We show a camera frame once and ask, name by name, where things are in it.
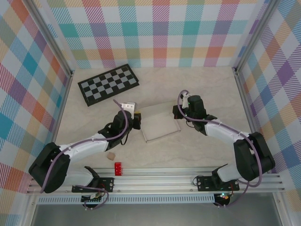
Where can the white paper box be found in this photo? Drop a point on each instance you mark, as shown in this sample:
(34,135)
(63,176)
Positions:
(160,127)

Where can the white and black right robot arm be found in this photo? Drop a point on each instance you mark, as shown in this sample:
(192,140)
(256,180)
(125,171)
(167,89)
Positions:
(251,155)

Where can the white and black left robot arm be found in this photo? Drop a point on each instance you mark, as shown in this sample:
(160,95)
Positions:
(82,148)

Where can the small wooden cube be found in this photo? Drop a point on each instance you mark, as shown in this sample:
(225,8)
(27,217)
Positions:
(111,156)

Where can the black and grey checkerboard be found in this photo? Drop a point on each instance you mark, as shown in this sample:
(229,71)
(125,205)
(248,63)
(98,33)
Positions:
(108,84)

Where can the red toy brick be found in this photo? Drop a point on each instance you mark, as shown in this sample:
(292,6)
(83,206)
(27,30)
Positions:
(118,168)

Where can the small controller board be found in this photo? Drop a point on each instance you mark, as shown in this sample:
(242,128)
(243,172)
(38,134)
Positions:
(223,197)
(94,200)

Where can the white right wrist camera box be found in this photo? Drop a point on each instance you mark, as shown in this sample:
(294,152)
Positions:
(185,100)

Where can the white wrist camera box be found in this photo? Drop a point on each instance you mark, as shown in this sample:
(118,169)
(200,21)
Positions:
(129,106)
(185,100)

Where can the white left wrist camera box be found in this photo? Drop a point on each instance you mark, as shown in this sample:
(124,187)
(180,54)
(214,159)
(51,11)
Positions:
(129,106)

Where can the aluminium side rail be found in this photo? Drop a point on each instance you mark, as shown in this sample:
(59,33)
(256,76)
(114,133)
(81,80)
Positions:
(64,103)
(247,106)

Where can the aluminium rail frame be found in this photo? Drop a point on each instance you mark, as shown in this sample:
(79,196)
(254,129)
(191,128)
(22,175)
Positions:
(152,182)

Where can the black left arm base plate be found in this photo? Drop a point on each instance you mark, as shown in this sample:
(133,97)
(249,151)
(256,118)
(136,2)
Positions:
(108,183)

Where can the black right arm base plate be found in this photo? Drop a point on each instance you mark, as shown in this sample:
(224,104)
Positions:
(204,183)

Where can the aluminium corner post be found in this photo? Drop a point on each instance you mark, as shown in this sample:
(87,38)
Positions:
(56,40)
(250,35)

